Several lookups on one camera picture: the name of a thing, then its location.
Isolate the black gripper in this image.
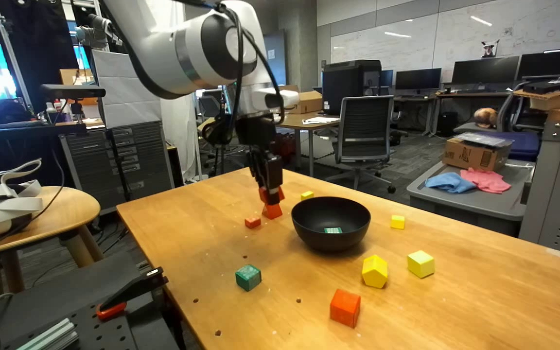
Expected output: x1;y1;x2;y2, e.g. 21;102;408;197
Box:
235;112;288;203

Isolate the large red block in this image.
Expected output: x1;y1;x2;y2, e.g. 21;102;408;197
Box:
257;184;288;221

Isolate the large yellow cube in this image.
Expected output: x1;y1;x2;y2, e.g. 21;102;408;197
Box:
406;248;438;281

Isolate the black bowl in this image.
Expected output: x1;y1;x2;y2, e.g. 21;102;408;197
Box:
290;194;373;254

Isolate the yellow house-shaped block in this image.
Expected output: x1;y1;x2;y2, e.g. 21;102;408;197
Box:
360;252;391;291

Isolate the light wooden desk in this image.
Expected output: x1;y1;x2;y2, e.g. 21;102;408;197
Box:
272;112;344;178

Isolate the cardboard box with smile logo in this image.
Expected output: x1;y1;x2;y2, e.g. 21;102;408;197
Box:
292;87;327;116

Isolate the white curtain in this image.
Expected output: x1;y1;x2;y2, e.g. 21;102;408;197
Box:
160;89;202;182

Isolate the gray mesh office chair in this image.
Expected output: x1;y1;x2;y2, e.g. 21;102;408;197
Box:
333;92;401;194

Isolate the large black monitor back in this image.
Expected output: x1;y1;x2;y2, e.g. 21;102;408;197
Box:
321;57;385;118

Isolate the large orange cube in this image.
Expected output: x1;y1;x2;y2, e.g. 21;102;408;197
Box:
329;287;364;330

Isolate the dark gray drawer cabinet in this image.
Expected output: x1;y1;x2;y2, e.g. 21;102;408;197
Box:
58;118;175;209

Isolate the gray panel board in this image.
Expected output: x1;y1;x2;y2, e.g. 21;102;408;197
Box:
91;48;165;127

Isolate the blue cloth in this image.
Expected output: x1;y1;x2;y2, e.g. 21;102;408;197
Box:
424;168;478;195

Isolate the black computer monitor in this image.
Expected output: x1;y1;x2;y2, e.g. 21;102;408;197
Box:
517;48;560;81
393;65;443;92
451;54;521;89

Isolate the gray storage bin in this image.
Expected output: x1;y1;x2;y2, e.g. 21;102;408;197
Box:
405;159;537;238

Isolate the brown cardboard box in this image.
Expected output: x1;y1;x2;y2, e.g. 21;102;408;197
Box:
440;131;517;174

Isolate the pink cloth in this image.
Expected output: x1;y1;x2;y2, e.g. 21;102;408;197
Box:
459;164;513;195

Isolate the gray flat packet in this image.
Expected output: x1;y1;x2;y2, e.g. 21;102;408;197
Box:
451;129;517;151

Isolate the round wooden side table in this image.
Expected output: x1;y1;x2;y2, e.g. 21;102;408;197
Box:
0;184;103;306

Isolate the brown round object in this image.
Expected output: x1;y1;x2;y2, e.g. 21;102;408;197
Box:
473;104;500;125

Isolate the black office chair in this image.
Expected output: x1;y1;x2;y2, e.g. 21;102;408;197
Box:
494;79;537;133

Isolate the blue plastic tote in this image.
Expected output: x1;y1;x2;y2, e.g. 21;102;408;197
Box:
486;125;543;162

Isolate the small dog figure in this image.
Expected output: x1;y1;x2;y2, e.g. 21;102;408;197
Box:
480;38;502;59

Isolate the aluminium extrusion bar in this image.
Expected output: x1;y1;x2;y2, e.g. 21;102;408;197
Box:
14;316;82;350

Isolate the white VR headset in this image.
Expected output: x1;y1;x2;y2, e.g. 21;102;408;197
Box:
0;155;45;246

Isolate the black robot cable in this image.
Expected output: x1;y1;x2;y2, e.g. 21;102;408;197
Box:
218;3;288;125

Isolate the black clamp orange handle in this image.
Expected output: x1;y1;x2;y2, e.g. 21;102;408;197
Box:
93;264;169;324

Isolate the black stereo camera bar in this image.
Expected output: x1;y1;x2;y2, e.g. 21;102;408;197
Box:
39;81;109;100

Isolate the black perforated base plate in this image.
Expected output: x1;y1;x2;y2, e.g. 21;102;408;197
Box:
0;248;185;350

